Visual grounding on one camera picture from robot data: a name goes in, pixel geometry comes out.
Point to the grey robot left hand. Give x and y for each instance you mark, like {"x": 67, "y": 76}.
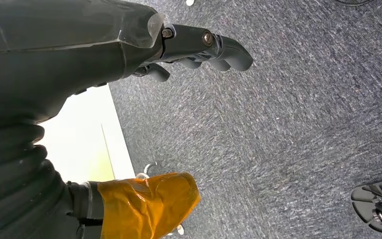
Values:
{"x": 52, "y": 49}

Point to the black wheeled base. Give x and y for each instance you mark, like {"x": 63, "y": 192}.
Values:
{"x": 375, "y": 204}

